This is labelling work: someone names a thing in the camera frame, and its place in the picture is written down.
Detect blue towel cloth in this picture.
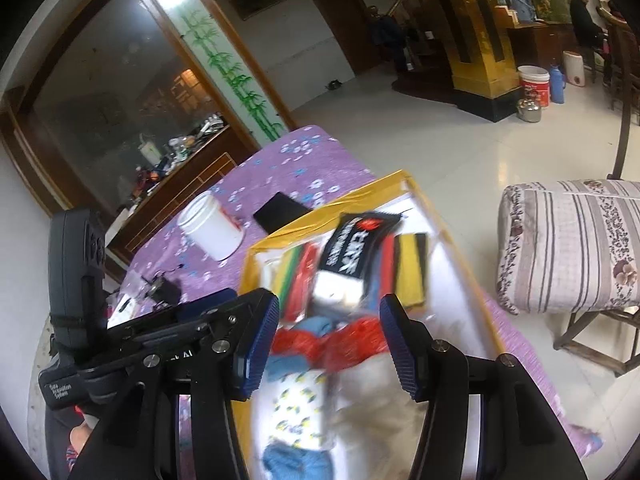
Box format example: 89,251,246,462
262,442,334,480

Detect lemon print tissue pack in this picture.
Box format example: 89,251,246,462
256,370,333,451

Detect blue cloth red bag bundle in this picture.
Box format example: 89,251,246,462
265,315,335,382

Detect black snack packet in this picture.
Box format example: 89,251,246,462
311,211,401,312

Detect colourful sponge pack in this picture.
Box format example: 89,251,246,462
262,233,428,322

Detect white cloth towel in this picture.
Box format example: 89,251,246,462
331,353,426,479

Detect person left hand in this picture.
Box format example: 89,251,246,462
70,422,92,455

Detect black round device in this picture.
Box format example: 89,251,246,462
141,263,183,307

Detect wooden chair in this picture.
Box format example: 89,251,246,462
553,9,639,377

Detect purple floral tablecloth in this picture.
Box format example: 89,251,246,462
110,126,602,457

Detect white plastic jar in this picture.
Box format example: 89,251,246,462
177,191,244,261

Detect striped cushion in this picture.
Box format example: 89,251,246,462
496,178,640,316

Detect yellow cardboard box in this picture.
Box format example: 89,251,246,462
234,171,504,479

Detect black smartphone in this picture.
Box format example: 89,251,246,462
253,192,311,234

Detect wooden glass cabinet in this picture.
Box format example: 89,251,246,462
1,0,294,262

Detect metal kettle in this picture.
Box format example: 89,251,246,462
516,96,542,124

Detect red white bucket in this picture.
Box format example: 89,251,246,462
518,65,550,107

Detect blue thermos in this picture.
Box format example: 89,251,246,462
549,65,566,104

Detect seated person in black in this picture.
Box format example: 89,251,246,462
570,0,604,50

